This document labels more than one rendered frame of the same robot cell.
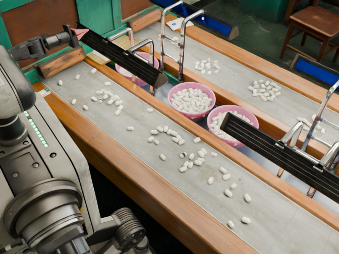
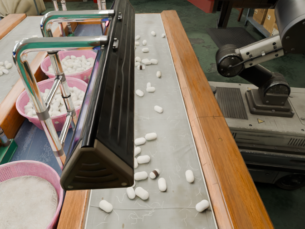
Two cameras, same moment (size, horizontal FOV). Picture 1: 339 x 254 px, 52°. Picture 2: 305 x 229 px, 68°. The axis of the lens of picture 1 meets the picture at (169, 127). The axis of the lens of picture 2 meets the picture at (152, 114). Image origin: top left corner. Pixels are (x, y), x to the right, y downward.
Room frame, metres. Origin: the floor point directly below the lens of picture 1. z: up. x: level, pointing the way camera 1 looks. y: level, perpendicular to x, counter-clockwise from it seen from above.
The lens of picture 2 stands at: (1.69, 0.64, 1.27)
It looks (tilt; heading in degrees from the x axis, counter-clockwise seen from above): 40 degrees down; 226
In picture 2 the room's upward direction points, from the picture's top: straight up
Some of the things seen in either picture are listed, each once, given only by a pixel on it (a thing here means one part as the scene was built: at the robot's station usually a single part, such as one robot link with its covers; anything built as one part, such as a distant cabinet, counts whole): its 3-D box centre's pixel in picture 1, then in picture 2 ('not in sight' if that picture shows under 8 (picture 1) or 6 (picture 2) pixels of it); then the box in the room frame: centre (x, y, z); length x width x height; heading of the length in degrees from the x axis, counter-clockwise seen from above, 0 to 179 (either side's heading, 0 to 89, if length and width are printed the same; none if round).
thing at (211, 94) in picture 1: (190, 103); (57, 105); (1.47, -0.12, 0.72); 0.27 x 0.27 x 0.10
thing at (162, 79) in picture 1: (116, 51); (114, 44); (1.43, 0.27, 1.08); 0.62 x 0.08 x 0.07; 49
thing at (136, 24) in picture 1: (145, 19); not in sight; (2.19, 0.19, 0.83); 0.30 x 0.06 x 0.07; 139
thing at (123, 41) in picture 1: (113, 49); not in sight; (1.90, 0.38, 0.77); 0.33 x 0.15 x 0.01; 139
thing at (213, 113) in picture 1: (231, 128); (72, 69); (1.28, -0.33, 0.72); 0.27 x 0.27 x 0.10
